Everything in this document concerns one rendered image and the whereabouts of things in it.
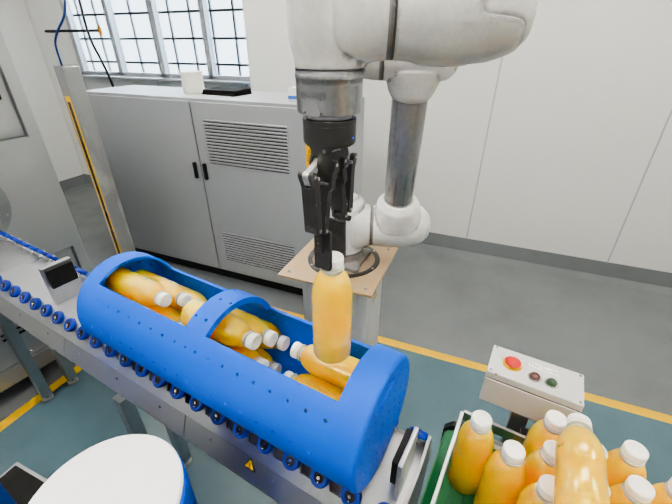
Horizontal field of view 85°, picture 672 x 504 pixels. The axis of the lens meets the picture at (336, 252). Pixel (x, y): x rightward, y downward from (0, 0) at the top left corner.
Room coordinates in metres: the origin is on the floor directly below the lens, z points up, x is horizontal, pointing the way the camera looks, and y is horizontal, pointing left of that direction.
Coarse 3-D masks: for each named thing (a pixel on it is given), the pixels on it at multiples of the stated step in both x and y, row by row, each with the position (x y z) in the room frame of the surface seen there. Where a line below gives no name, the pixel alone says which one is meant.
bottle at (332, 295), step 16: (320, 272) 0.53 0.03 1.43; (336, 272) 0.52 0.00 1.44; (320, 288) 0.51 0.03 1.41; (336, 288) 0.51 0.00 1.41; (320, 304) 0.51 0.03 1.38; (336, 304) 0.50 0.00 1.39; (320, 320) 0.51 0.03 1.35; (336, 320) 0.50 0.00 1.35; (320, 336) 0.51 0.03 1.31; (336, 336) 0.50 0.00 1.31; (320, 352) 0.51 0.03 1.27; (336, 352) 0.50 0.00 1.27
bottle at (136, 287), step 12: (108, 276) 0.88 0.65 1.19; (120, 276) 0.87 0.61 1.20; (132, 276) 0.86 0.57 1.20; (144, 276) 0.88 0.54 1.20; (120, 288) 0.84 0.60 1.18; (132, 288) 0.82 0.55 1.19; (144, 288) 0.82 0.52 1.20; (156, 288) 0.82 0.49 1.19; (132, 300) 0.83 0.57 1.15; (144, 300) 0.80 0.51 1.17
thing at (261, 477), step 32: (0, 256) 1.45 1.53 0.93; (32, 256) 1.45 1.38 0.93; (32, 288) 1.20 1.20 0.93; (32, 320) 1.05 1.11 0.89; (64, 352) 0.93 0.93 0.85; (128, 384) 0.76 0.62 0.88; (160, 416) 0.68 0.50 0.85; (224, 448) 0.57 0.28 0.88; (416, 448) 0.54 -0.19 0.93; (256, 480) 0.50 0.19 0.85; (384, 480) 0.46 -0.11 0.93; (416, 480) 0.46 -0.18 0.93
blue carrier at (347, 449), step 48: (96, 288) 0.81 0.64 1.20; (192, 288) 0.97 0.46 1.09; (96, 336) 0.77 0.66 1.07; (144, 336) 0.67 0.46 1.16; (192, 336) 0.63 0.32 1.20; (288, 336) 0.78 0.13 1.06; (192, 384) 0.57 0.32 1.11; (240, 384) 0.52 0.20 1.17; (288, 384) 0.49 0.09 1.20; (384, 384) 0.47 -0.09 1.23; (288, 432) 0.44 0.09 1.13; (336, 432) 0.41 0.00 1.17; (384, 432) 0.49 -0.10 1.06; (336, 480) 0.39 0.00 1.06
